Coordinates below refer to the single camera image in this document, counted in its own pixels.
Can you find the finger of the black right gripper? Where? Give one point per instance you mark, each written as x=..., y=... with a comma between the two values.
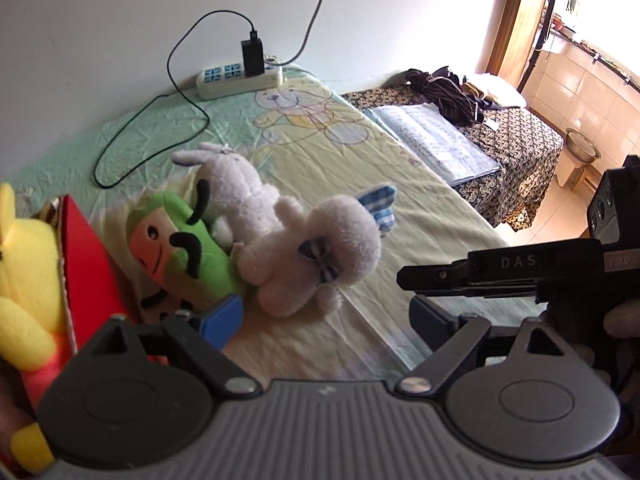
x=506, y=271

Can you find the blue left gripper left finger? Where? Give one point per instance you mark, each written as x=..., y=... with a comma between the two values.
x=217, y=324

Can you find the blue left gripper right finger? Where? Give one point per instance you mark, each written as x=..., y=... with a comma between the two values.
x=433, y=324

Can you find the green avocado plush toy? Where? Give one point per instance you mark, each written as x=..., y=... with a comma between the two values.
x=170, y=241

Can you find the white plush bunny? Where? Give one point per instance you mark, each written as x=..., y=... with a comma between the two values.
x=290, y=255

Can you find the red cardboard box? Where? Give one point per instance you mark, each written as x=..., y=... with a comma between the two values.
x=95, y=286

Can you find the folded white blue quilt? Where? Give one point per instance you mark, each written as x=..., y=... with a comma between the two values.
x=436, y=142

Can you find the metal basin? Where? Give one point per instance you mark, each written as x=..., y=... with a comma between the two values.
x=581, y=147

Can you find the dark clothes pile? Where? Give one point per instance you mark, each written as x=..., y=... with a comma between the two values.
x=445, y=90

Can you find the yellow tiger plush toy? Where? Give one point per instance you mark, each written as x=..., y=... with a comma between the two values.
x=34, y=332

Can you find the cartoon bear bed sheet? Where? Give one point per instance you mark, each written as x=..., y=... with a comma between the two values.
x=337, y=151

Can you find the white power strip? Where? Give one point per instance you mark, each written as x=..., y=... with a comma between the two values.
x=230, y=80

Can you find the black charger adapter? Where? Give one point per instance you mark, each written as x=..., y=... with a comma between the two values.
x=253, y=55

